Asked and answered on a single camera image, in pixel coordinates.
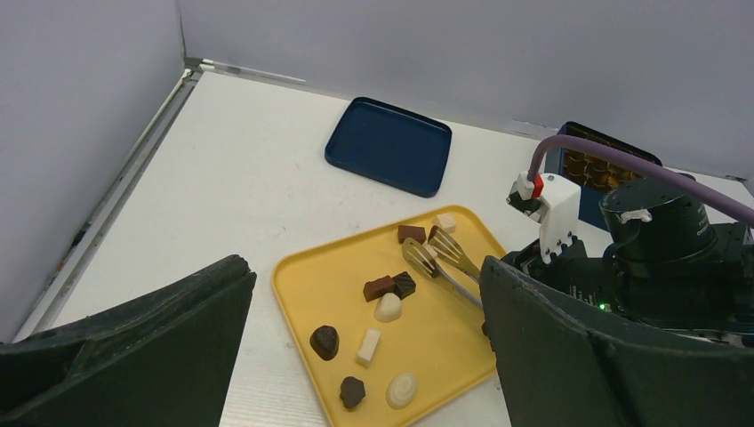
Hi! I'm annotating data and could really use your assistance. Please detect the dark blue box lid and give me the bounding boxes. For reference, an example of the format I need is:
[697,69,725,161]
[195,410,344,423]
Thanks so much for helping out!
[324,96,453,198]

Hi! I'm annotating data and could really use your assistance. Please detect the yellow plastic tray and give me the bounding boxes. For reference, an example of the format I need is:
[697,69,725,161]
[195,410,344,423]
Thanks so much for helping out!
[271,222,495,426]

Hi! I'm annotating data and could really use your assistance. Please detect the brown bar chocolate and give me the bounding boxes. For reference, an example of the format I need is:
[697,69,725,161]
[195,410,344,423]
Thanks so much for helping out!
[363,276,396,302]

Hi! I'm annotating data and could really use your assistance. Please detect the brown rectangular chocolate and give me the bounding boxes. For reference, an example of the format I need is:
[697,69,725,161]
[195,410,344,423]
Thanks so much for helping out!
[397,224,427,244]

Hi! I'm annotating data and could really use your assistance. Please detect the metal serving tongs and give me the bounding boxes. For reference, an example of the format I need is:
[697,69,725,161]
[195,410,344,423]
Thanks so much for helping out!
[401,225,483,310]

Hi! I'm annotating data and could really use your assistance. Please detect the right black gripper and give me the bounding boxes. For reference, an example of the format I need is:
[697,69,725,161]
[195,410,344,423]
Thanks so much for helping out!
[504,178,753,348]

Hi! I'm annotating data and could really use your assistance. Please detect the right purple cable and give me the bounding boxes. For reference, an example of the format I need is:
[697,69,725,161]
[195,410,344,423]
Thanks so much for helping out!
[526,133,754,228]

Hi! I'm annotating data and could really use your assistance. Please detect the dark square ridged chocolate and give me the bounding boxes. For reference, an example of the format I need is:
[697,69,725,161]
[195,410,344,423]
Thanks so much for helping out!
[392,271,416,300]

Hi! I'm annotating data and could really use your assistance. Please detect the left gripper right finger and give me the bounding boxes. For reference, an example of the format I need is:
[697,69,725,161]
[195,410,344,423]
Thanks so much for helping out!
[480,256,753,426]

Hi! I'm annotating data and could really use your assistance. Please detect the dark chocolate near edge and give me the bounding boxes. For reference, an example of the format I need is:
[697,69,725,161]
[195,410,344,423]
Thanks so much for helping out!
[339,376,365,411]

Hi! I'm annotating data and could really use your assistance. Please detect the white square chocolate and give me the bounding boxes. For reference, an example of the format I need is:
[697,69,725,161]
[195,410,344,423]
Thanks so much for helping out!
[432,213,457,233]

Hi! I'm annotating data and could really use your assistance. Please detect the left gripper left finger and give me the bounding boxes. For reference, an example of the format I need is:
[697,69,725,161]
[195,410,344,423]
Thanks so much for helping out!
[1,254,257,426]

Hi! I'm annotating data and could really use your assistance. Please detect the dark blue chocolate box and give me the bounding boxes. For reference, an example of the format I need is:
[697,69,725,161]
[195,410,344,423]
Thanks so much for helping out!
[544,121,662,231]

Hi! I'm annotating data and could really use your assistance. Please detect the white bar chocolate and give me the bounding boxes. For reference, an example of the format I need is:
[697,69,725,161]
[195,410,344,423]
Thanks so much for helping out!
[356,328,381,367]

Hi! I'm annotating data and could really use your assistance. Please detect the white swirl chocolate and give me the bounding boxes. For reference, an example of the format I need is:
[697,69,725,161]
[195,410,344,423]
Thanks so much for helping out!
[385,372,418,409]

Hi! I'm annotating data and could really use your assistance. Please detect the white teardrop chocolate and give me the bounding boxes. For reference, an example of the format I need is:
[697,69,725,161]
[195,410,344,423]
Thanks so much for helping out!
[373,293,402,323]

